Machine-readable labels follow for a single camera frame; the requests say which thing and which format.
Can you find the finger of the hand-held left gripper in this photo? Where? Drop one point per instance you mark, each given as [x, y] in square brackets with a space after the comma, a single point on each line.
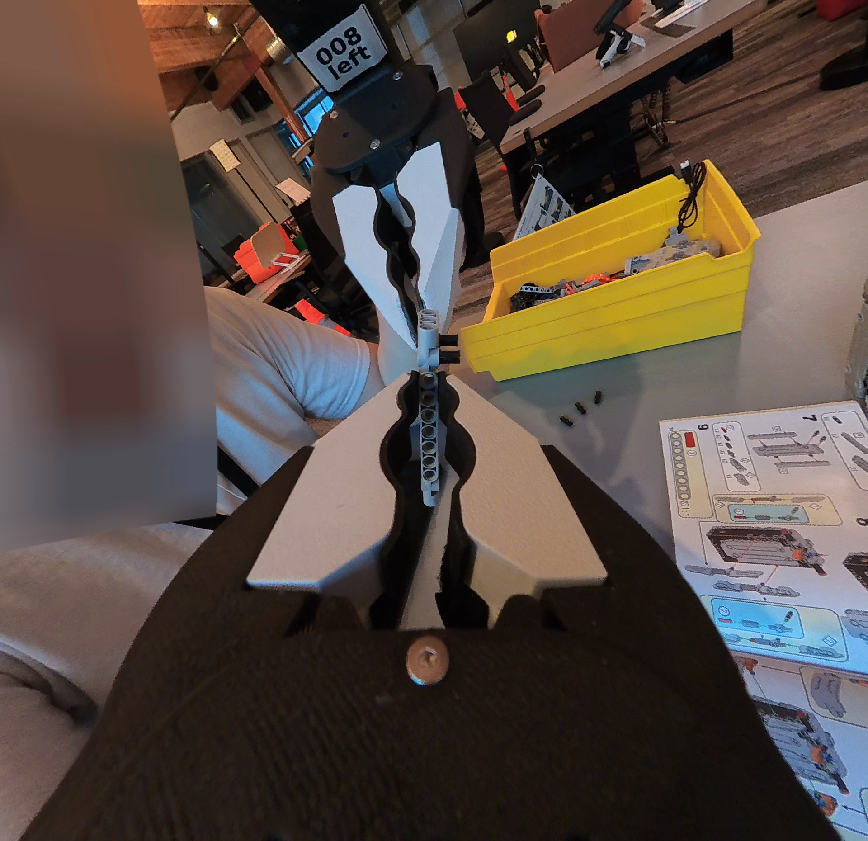
[441, 230]
[356, 237]

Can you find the black pole stand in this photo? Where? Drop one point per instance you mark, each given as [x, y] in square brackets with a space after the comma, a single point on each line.
[847, 71]

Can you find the orange box with cardboard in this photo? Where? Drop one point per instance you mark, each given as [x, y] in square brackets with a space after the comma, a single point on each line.
[254, 261]

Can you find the white desktop stand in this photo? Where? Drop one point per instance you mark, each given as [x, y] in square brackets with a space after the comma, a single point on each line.
[688, 3]

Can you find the person's left forearm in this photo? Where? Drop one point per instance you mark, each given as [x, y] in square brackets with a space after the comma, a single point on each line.
[394, 352]

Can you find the black white gripper on stand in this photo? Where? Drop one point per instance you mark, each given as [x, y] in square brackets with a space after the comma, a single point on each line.
[614, 41]

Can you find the grey background table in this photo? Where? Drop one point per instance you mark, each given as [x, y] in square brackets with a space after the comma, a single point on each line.
[678, 47]

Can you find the black monitor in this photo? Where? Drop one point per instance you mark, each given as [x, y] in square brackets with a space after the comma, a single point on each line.
[495, 20]

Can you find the grey technic beam assembly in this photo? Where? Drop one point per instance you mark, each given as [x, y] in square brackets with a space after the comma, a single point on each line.
[428, 434]

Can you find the white instruction booklet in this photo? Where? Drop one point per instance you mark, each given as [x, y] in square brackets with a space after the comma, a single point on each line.
[746, 549]

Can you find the grey technic battery box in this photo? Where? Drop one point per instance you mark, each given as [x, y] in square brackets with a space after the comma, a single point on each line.
[671, 254]

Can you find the pile of technic parts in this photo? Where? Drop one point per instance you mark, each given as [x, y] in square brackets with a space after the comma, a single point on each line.
[563, 290]

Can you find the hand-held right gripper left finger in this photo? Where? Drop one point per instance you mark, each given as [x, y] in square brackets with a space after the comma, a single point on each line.
[325, 515]

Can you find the white printed sheet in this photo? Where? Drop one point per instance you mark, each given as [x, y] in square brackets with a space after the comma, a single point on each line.
[542, 210]

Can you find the grey black technic model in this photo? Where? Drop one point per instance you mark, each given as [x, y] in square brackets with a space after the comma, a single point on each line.
[858, 352]

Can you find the yellow plastic bin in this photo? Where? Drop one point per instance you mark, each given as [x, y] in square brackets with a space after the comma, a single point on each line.
[610, 332]

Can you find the brown chair back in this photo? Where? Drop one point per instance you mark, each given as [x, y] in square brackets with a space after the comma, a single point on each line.
[569, 27]

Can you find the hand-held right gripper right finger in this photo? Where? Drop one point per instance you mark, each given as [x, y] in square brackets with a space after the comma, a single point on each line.
[522, 515]

